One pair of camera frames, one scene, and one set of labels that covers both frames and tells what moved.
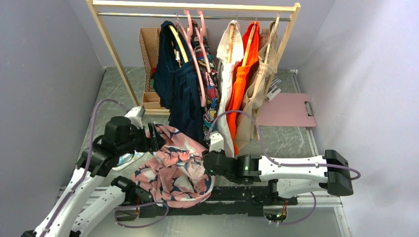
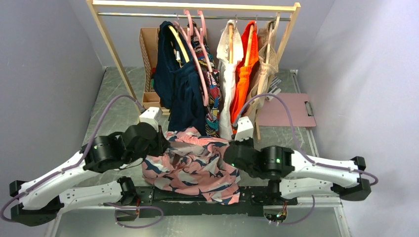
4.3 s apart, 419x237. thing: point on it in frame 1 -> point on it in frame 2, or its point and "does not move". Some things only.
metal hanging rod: x=192 y=17 does not move
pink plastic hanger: x=188 y=33 does not move
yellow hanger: x=182 y=48 does not move
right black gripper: x=222 y=151 -> x=249 y=140
